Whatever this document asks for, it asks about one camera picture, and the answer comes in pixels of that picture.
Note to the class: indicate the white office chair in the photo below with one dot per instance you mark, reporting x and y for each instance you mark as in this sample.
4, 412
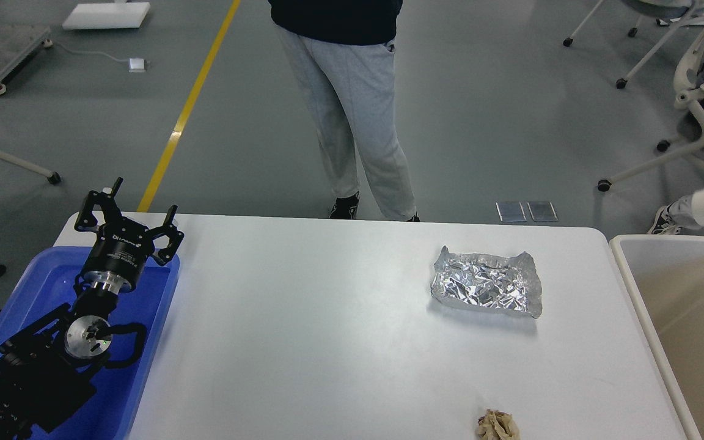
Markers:
688, 116

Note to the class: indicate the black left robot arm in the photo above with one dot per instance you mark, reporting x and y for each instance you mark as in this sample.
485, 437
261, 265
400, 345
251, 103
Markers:
46, 368

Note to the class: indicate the left metal floor plate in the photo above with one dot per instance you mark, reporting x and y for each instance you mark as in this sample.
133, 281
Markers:
511, 212

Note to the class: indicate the grey wheeled platform cart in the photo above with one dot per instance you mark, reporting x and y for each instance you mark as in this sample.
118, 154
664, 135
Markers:
19, 41

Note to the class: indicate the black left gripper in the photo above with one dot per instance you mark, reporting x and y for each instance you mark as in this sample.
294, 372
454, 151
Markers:
118, 255

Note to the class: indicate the crumpled aluminium foil tray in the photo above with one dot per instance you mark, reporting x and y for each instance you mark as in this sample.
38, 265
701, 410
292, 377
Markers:
488, 283

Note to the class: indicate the right metal floor plate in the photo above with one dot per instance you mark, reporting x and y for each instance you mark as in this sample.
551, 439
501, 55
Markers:
542, 211

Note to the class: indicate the white foam board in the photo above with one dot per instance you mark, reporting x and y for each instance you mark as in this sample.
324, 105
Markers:
107, 15

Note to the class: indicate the metal floor plate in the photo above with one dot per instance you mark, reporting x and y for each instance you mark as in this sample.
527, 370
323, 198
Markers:
511, 212
542, 211

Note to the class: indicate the beige plastic bin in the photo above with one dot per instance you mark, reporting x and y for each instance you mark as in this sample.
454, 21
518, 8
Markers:
664, 276

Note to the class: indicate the white power adapter with cable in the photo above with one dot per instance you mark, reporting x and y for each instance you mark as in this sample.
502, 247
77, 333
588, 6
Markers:
133, 64

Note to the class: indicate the standing person grey trousers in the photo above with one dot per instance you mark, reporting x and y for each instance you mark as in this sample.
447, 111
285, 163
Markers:
342, 54

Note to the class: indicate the crumpled brown paper ball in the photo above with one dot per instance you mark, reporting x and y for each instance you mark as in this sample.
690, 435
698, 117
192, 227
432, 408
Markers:
497, 425

